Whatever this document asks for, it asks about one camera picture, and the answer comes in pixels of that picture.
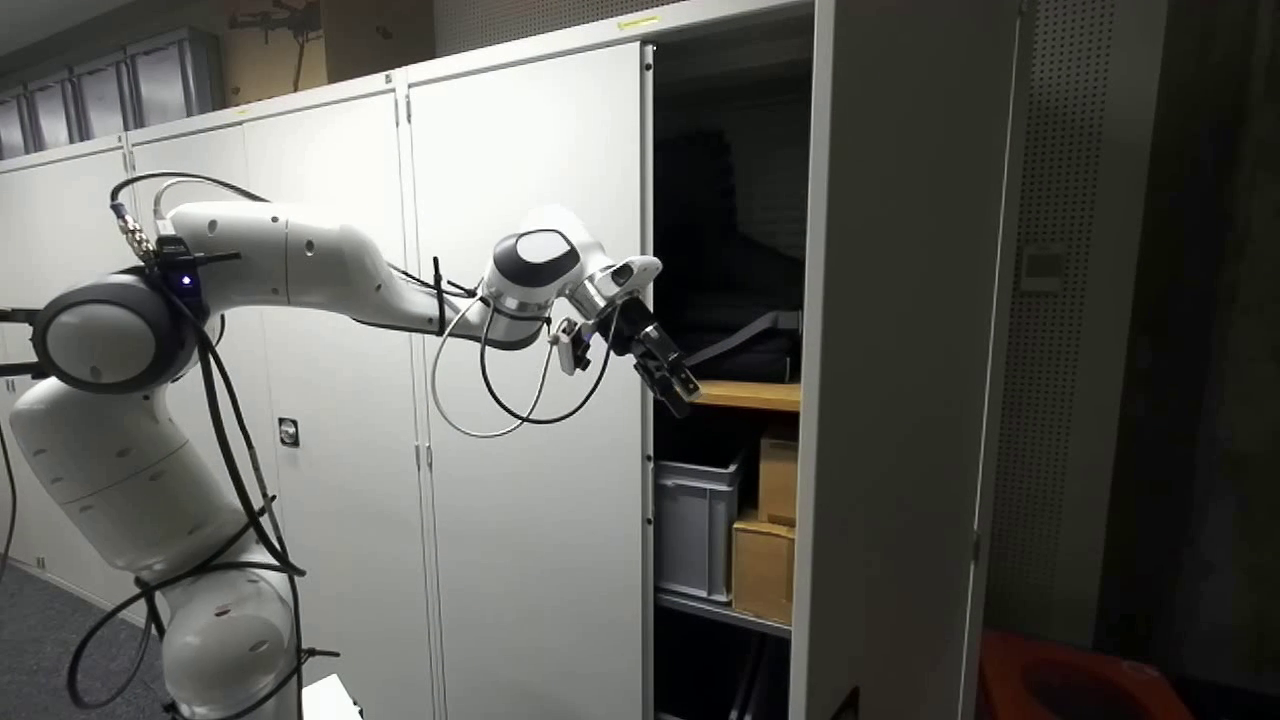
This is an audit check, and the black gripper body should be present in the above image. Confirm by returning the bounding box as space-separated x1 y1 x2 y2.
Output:
601 296 675 369

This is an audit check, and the grey cabinet door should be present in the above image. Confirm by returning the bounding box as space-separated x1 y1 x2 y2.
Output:
786 0 1031 720
410 43 648 720

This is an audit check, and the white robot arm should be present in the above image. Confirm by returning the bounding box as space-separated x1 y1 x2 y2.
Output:
6 200 698 720

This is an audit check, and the wooden shelf board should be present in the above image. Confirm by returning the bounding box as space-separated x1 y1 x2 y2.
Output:
692 379 798 411

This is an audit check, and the upper cardboard box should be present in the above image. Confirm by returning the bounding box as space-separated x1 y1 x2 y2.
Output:
759 435 794 524

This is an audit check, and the cardboard box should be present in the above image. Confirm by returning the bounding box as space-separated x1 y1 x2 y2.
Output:
733 520 794 625
759 435 794 524

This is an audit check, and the grey plastic crate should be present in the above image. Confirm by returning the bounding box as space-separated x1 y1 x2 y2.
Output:
656 461 739 604

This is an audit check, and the lower cardboard box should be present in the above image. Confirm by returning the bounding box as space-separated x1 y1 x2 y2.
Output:
733 520 794 625

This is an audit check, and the grey neighbouring cabinet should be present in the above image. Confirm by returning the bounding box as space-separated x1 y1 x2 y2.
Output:
0 85 433 720

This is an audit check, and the orange bin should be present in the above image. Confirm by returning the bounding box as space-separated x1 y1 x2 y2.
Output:
980 631 1192 720

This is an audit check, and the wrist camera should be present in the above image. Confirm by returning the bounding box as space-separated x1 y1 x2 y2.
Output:
551 321 597 375

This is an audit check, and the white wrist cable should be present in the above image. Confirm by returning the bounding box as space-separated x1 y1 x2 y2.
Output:
428 300 620 443

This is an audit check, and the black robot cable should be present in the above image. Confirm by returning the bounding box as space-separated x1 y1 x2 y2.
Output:
65 263 312 720

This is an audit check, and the black camera stand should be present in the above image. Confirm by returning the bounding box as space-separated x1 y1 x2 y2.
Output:
0 310 39 375

